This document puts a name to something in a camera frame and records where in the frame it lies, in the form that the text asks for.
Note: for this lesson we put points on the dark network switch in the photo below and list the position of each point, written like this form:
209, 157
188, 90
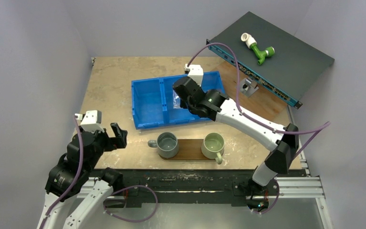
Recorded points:
289, 73

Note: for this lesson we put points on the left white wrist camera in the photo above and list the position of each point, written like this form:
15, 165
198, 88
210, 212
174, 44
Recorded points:
91, 121

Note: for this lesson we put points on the black aluminium base frame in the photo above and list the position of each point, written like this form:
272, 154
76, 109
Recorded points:
213, 186

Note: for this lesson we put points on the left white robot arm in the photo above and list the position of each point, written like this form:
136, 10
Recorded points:
73, 170

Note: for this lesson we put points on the small metal bracket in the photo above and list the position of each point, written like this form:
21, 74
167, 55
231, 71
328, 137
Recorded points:
248, 87

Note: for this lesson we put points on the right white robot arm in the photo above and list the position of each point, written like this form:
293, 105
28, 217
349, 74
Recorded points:
219, 107

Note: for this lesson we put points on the grey ceramic mug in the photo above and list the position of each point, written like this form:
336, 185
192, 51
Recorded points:
166, 144

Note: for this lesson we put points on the blue plastic bin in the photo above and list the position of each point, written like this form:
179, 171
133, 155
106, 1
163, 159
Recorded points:
152, 104

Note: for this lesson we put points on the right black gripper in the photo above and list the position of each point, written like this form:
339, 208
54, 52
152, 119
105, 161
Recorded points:
185, 100

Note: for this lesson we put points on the brown oval wooden tray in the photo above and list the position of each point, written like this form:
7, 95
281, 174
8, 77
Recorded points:
189, 149

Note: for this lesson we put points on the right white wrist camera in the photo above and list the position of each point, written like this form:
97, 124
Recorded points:
195, 72

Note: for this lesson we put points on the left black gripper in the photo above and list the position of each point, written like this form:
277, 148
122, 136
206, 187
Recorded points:
119, 141

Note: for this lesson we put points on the green white pipe fitting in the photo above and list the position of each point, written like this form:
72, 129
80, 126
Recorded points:
251, 44

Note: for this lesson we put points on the plywood board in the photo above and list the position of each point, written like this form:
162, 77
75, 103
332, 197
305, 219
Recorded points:
262, 102

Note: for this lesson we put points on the clear acrylic holder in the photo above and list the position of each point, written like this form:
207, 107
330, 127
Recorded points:
176, 101

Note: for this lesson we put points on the pale green ceramic mug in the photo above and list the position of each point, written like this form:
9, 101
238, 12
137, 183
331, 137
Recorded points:
213, 147

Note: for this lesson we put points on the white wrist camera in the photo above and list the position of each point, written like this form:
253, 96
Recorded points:
195, 72
91, 121

